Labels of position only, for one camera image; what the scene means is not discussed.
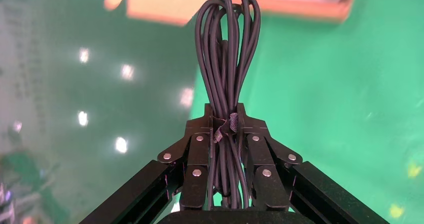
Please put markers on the green table cloth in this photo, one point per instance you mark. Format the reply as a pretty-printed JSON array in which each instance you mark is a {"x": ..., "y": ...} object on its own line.
[{"x": 331, "y": 100}]

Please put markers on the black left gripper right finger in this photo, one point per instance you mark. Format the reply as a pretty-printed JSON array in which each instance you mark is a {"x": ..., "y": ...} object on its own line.
[{"x": 261, "y": 159}]

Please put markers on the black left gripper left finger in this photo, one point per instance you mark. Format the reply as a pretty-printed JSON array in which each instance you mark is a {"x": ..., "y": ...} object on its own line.
[{"x": 195, "y": 156}]

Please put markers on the open brown cardboard box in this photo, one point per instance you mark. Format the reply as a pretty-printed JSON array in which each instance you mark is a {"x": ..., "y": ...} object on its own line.
[{"x": 159, "y": 4}]

